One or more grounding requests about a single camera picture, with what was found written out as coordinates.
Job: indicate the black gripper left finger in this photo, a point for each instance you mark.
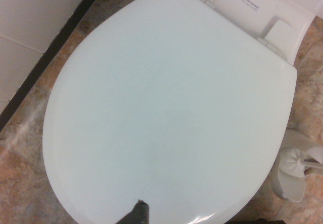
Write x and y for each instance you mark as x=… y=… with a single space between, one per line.
x=137 y=215

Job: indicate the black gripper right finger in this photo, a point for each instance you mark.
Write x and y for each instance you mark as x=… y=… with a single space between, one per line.
x=262 y=222

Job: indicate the white toilet brush holder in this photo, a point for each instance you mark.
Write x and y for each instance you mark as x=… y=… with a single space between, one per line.
x=290 y=183

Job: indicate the white toilet brush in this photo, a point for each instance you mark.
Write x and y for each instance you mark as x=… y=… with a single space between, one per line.
x=295 y=164

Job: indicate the white toilet seat lid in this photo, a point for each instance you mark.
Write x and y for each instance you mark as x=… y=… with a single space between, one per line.
x=161 y=103

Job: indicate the white ceramic toilet bowl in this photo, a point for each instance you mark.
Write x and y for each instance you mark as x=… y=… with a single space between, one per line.
x=265 y=9

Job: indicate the black baseboard strip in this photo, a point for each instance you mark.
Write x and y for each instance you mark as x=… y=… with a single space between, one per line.
x=48 y=55

